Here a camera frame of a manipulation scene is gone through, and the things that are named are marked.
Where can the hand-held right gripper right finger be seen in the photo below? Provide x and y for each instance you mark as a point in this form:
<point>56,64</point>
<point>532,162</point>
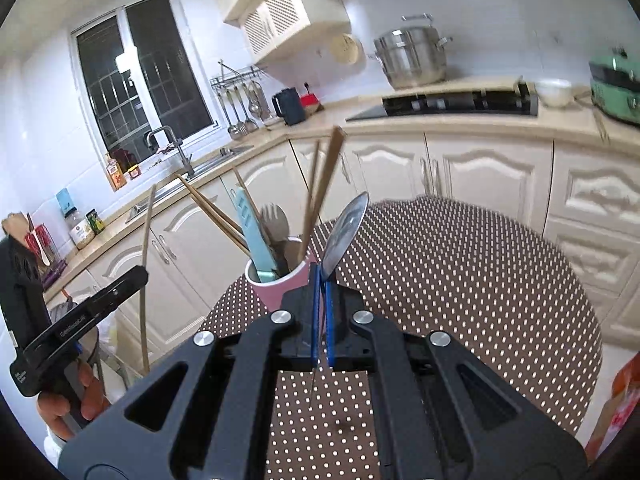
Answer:
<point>330,330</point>

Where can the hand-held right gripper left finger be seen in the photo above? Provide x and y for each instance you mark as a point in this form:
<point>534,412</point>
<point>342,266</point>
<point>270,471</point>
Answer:
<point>315,320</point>

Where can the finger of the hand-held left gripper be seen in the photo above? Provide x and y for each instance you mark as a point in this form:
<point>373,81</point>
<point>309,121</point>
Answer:
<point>122,287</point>

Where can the pink cup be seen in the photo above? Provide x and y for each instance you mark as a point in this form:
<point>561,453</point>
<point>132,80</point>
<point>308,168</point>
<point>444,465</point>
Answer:
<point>272,290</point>

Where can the wooden chopstick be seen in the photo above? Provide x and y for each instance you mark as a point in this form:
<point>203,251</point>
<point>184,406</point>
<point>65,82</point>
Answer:
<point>148,240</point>
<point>244,185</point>
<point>311,200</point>
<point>330,165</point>
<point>212,208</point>
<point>209,216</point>

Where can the metal spoon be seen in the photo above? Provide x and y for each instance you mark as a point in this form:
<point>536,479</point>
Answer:
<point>345,230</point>

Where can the light blue sheathed knife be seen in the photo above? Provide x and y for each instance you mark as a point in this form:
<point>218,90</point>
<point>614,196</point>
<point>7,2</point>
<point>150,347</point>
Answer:
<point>250,235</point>

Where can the row of hanging kitchen utensils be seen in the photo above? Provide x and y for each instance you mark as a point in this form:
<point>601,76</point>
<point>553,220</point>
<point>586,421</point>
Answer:
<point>240,115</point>

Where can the person's left hand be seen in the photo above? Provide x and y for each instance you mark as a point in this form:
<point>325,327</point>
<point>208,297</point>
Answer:
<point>94,395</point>

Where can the white plastic bag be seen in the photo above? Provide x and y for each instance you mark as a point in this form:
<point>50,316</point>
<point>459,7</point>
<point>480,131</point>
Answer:
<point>110,340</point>

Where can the clear utensil holder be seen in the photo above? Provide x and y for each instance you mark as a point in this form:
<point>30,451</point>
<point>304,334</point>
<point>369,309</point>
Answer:
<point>50,260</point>

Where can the white label jar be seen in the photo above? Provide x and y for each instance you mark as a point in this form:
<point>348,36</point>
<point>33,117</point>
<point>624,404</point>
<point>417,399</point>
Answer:
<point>81,232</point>

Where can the wooden spatula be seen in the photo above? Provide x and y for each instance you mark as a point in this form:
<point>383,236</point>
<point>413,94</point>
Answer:
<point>16,230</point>

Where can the orange dish soap bottle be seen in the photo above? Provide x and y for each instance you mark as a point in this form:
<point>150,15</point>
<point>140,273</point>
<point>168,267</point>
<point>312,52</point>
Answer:
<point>115,175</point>

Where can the small red box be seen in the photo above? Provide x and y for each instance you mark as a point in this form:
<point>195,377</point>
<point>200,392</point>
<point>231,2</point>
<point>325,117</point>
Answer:
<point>134,171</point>

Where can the brown polka dot tablecloth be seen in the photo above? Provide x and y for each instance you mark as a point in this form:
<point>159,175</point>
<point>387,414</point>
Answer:
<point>450,300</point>

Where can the metal faucet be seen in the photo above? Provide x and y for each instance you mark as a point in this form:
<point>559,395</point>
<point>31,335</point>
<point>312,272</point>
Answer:
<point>182,155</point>

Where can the stainless steel sink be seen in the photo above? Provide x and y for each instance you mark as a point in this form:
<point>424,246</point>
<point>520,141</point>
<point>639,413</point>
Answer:
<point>220,158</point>

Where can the white framed window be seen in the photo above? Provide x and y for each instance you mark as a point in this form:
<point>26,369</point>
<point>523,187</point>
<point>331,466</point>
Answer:
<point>150,80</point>

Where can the black electric kettle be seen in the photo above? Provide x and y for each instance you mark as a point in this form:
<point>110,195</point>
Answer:
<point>289,107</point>

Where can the small red container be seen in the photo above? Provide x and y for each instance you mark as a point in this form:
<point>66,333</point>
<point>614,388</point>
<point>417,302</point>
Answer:
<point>310,102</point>

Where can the cream base cabinets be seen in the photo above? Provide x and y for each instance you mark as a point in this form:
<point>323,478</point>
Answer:
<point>480,170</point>

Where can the black induction cooktop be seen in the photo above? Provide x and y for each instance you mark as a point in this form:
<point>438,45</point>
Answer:
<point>440,104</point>

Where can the stainless steel steamer pot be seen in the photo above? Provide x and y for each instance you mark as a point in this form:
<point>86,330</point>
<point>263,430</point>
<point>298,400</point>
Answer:
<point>412,57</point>

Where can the orange plastic packet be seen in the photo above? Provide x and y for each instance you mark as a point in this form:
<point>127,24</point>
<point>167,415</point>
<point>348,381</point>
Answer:
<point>617,410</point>

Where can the cream lattice door cabinet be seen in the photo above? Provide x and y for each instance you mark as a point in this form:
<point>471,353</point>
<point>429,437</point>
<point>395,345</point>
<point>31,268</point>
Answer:
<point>290,20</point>

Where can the white bowl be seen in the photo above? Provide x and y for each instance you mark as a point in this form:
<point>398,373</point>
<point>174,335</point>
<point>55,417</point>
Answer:
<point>552,94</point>

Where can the green electric cooker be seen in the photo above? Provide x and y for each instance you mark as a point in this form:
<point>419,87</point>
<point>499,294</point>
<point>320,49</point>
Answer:
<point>617,90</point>

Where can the metal wall rack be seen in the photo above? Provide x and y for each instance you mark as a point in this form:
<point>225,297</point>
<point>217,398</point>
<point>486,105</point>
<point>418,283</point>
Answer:
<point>235,77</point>

